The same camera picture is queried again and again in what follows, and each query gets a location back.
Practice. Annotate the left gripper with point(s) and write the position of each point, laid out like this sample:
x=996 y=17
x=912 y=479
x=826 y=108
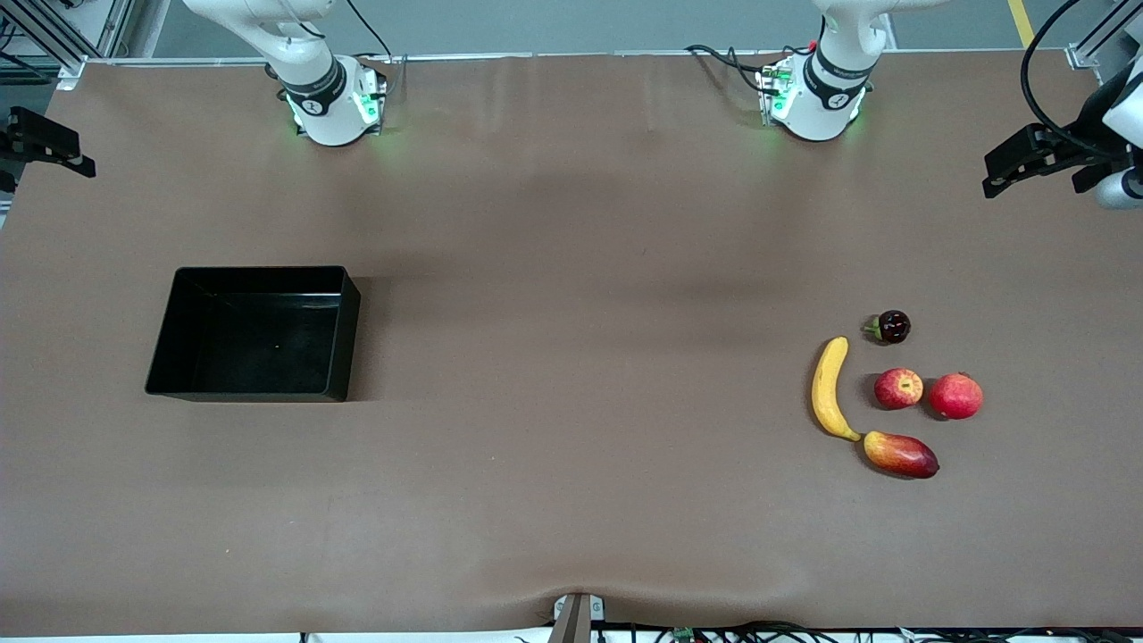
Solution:
x=1074 y=141

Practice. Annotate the red yellow apple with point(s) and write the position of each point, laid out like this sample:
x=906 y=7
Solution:
x=898 y=389

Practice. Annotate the black plastic box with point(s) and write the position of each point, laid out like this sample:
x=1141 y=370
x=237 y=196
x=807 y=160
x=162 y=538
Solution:
x=250 y=339

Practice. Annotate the yellow banana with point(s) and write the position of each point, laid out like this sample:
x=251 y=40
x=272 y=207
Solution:
x=826 y=384

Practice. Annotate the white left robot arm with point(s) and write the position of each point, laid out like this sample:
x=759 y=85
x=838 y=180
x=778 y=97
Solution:
x=826 y=89

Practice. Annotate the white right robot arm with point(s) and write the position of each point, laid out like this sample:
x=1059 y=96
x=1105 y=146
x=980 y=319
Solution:
x=312 y=54

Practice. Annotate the dark purple mangosteen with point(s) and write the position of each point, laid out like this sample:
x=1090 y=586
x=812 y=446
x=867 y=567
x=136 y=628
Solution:
x=893 y=327

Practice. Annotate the red yellow mango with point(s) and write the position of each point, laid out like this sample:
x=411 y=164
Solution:
x=902 y=455

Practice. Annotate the small green circuit board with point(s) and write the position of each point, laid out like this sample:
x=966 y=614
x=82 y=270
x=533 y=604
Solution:
x=684 y=634

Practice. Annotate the aluminium frame post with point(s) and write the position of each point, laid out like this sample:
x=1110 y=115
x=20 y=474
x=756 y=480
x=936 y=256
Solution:
x=1085 y=55

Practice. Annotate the aluminium frame with black struts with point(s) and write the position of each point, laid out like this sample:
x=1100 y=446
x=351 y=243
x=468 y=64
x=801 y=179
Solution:
x=116 y=27

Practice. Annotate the grey mount bar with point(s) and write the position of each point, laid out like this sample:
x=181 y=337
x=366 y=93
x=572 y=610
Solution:
x=576 y=625

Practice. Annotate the silver table edge bracket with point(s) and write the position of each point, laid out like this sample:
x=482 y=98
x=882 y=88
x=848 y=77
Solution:
x=561 y=609

